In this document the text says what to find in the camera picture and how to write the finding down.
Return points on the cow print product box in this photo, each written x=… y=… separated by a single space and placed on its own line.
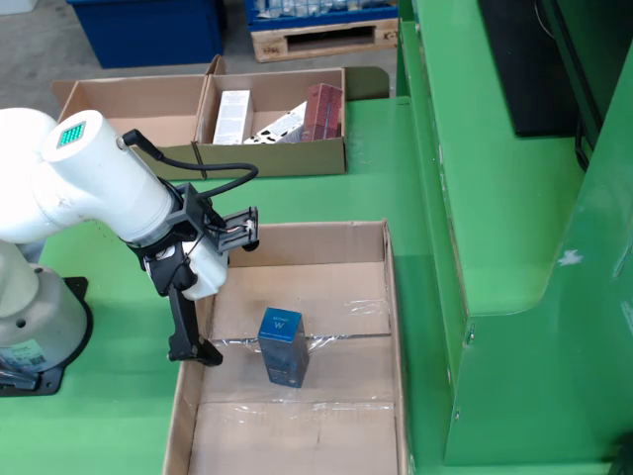
x=282 y=126

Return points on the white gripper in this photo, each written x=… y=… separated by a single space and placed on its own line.
x=210 y=272

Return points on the green metal shelf unit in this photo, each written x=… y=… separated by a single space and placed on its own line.
x=494 y=148

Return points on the black base plug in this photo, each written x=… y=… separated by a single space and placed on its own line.
x=17 y=380

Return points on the blue product box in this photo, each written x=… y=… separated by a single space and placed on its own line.
x=284 y=356

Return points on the cardboard box with products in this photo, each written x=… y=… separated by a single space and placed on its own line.
x=272 y=158

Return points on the white container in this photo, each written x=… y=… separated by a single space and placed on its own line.
x=17 y=5

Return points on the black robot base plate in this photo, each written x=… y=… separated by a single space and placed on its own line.
x=52 y=383

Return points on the large cardboard tray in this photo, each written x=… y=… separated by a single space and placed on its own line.
x=297 y=297

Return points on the red product box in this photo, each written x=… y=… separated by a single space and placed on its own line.
x=324 y=111

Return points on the blue plastic crate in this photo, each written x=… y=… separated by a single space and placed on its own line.
x=148 y=29

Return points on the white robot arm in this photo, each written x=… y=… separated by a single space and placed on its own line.
x=99 y=173

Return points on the wooden pallet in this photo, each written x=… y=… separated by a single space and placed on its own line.
x=269 y=47

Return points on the white product box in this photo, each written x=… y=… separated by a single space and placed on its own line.
x=232 y=116

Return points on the empty cardboard box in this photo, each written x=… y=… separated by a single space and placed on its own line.
x=148 y=99

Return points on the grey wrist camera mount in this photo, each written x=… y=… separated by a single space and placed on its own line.
x=237 y=227

